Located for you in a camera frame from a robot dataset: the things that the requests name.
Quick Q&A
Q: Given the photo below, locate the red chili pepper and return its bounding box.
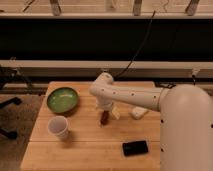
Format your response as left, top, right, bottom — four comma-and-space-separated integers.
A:
100, 111, 109, 125

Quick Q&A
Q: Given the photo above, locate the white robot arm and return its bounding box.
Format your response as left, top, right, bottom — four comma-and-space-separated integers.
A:
89, 72, 213, 171

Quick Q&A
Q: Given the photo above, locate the white soap bar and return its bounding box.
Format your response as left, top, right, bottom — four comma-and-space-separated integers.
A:
130, 107, 149, 120

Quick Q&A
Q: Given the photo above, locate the green ceramic bowl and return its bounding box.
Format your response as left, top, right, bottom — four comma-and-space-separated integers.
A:
46, 87, 79, 114

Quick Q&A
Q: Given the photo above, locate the white paper cup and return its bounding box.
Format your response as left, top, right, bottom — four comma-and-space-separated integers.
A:
47, 116, 69, 140

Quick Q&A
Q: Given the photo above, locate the black smartphone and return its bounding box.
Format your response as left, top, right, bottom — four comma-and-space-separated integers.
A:
122, 140, 149, 156

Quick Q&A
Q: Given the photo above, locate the black office chair base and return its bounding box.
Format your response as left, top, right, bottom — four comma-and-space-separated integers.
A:
0, 64, 34, 140

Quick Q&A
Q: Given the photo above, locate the black hanging cable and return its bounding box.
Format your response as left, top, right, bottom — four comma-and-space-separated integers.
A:
114, 9, 157, 79

